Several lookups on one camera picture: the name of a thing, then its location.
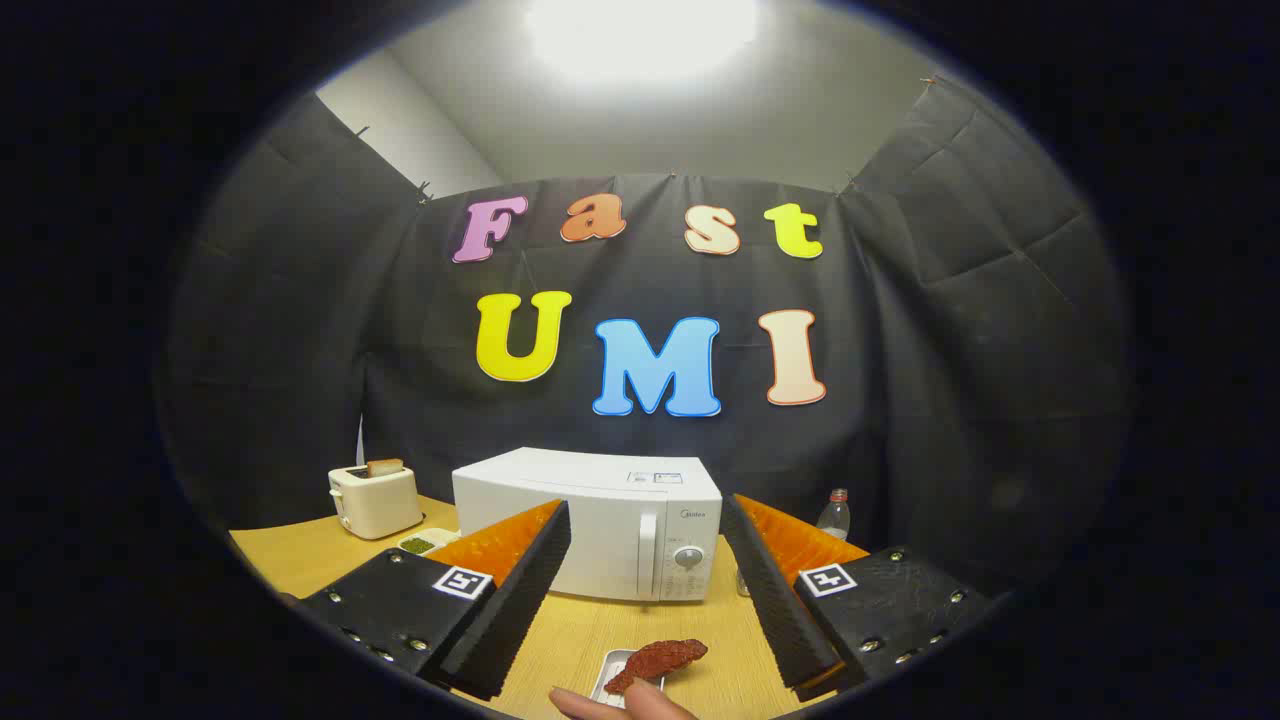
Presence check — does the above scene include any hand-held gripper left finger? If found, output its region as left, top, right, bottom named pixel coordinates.
left=296, top=498, right=573, bottom=701

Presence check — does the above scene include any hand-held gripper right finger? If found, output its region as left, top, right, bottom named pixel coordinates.
left=720, top=492, right=1001, bottom=701

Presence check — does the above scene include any reddish brown meat piece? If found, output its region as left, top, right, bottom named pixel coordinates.
left=603, top=639, right=709, bottom=696

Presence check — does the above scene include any white toaster oven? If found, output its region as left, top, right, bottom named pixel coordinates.
left=452, top=447, right=723, bottom=603

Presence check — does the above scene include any white bread toaster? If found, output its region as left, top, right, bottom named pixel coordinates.
left=328, top=462, right=425, bottom=541

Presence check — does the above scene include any clear bottle with red cap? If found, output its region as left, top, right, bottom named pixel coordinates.
left=817, top=488, right=852, bottom=543

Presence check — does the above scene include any small white ribbed tray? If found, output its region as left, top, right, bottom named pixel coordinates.
left=588, top=649, right=666, bottom=709

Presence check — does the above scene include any white divided bean dish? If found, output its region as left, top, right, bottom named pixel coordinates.
left=397, top=527, right=461, bottom=556

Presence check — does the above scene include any black backdrop cloth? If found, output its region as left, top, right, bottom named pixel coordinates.
left=160, top=75, right=1136, bottom=601

